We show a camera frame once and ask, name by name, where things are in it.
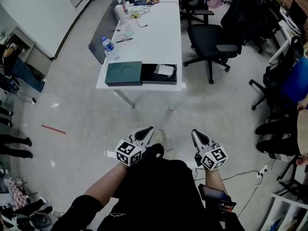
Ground black floor cable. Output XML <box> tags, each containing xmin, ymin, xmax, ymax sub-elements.
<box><xmin>193</xmin><ymin>159</ymin><xmax>277</xmax><ymax>218</ymax></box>

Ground white table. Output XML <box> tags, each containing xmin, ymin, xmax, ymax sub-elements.
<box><xmin>95</xmin><ymin>0</ymin><xmax>187</xmax><ymax>111</ymax></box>

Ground dark blue flat box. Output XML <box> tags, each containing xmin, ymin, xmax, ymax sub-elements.
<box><xmin>133</xmin><ymin>0</ymin><xmax>155</xmax><ymax>7</ymax></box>

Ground black phone-like device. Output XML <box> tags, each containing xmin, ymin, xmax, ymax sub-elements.
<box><xmin>198</xmin><ymin>183</ymin><xmax>230</xmax><ymax>202</ymax></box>

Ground checkered cloth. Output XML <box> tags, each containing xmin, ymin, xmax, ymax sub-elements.
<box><xmin>6</xmin><ymin>178</ymin><xmax>29</xmax><ymax>210</ymax></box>

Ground grey partition panel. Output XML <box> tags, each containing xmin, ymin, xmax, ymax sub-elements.
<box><xmin>88</xmin><ymin>0</ymin><xmax>124</xmax><ymax>65</ymax></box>

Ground white power strip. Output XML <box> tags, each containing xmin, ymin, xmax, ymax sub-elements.
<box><xmin>257</xmin><ymin>164</ymin><xmax>270</xmax><ymax>178</ymax></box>

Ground white side desk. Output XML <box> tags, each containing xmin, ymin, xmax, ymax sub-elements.
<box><xmin>268</xmin><ymin>0</ymin><xmax>308</xmax><ymax>65</ymax></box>

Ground person's light shoe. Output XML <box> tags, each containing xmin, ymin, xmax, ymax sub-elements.
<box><xmin>164</xmin><ymin>148</ymin><xmax>177</xmax><ymax>160</ymax></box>
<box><xmin>153</xmin><ymin>129</ymin><xmax>165</xmax><ymax>150</ymax></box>

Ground black chair with grey armrest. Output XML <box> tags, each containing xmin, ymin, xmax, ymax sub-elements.
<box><xmin>180</xmin><ymin>0</ymin><xmax>215</xmax><ymax>26</ymax></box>

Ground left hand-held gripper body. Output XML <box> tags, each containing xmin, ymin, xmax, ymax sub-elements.
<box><xmin>107</xmin><ymin>133</ymin><xmax>148</xmax><ymax>167</ymax></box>

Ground small silver package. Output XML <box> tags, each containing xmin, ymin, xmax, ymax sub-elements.
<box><xmin>154</xmin><ymin>64</ymin><xmax>175</xmax><ymax>78</ymax></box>

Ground black office chair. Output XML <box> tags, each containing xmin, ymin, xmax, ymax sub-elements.
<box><xmin>183</xmin><ymin>0</ymin><xmax>263</xmax><ymax>85</ymax></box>

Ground person's black clothing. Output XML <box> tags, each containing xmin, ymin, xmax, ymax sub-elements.
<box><xmin>50</xmin><ymin>143</ymin><xmax>245</xmax><ymax>231</ymax></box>

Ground blue-backed office chair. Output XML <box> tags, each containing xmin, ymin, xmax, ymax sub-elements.
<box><xmin>248</xmin><ymin>36</ymin><xmax>308</xmax><ymax>120</ymax></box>

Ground white shelf unit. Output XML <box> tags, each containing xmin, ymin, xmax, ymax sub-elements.
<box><xmin>265</xmin><ymin>192</ymin><xmax>308</xmax><ymax>231</ymax></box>

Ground black container box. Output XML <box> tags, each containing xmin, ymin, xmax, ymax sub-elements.
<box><xmin>140</xmin><ymin>63</ymin><xmax>178</xmax><ymax>86</ymax></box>

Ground person's left forearm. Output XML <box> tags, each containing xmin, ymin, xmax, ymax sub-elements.
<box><xmin>83</xmin><ymin>162</ymin><xmax>132</xmax><ymax>209</ymax></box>

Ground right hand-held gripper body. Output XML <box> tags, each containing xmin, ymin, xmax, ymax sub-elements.
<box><xmin>194</xmin><ymin>140</ymin><xmax>228</xmax><ymax>171</ymax></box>

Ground black and white shoes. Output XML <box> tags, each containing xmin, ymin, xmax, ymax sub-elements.
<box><xmin>23</xmin><ymin>195</ymin><xmax>54</xmax><ymax>218</ymax></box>

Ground white tumbler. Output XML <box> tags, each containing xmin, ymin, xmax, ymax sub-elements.
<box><xmin>115</xmin><ymin>4</ymin><xmax>127</xmax><ymax>25</ymax></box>

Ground dark green box lid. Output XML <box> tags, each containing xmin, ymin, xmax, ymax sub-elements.
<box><xmin>104</xmin><ymin>61</ymin><xmax>143</xmax><ymax>87</ymax></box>

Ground black stool frame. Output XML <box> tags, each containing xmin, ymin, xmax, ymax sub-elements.
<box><xmin>276</xmin><ymin>154</ymin><xmax>308</xmax><ymax>198</ymax></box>

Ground person's right forearm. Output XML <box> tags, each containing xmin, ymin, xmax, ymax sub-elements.
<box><xmin>204</xmin><ymin>167</ymin><xmax>228</xmax><ymax>195</ymax></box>

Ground white cabinet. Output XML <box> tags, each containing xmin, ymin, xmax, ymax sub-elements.
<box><xmin>0</xmin><ymin>0</ymin><xmax>95</xmax><ymax>60</ymax></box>

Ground black device holder with cables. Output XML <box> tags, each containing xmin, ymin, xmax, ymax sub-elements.
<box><xmin>204</xmin><ymin>195</ymin><xmax>238</xmax><ymax>222</ymax></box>

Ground clear water bottle blue label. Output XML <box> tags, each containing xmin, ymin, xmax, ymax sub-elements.
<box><xmin>101</xmin><ymin>36</ymin><xmax>120</xmax><ymax>60</ymax></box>

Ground red stick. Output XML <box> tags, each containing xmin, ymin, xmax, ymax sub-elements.
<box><xmin>41</xmin><ymin>122</ymin><xmax>66</xmax><ymax>135</ymax></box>

